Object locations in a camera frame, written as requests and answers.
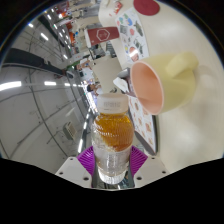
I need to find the ceiling air conditioner unit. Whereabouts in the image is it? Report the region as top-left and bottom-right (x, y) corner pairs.
(63, 121), (78, 140)

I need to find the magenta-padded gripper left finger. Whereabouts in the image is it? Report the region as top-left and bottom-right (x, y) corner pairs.
(54, 145), (98, 188)

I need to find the group of ceiling lights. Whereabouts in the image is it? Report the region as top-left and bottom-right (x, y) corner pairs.
(0, 13), (93, 154)

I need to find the colourful printed leaflet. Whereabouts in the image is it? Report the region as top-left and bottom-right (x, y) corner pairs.
(115, 8), (149, 63)

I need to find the flat round red coaster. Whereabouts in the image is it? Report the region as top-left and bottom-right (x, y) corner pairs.
(133, 0), (161, 17)

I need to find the white napkin on tray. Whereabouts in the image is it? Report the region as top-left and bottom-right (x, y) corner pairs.
(113, 77), (132, 95)

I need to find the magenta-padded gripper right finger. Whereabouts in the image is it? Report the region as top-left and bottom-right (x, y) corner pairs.
(127, 145), (168, 188)

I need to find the red paper cup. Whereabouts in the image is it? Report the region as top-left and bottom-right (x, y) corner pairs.
(84, 26), (120, 47)

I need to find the pale yellow mug, pink inside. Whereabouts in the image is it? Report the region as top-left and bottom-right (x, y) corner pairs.
(129, 51), (200, 116)

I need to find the clear white-capped drink bottle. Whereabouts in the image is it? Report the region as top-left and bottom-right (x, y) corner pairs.
(91, 93), (135, 185)

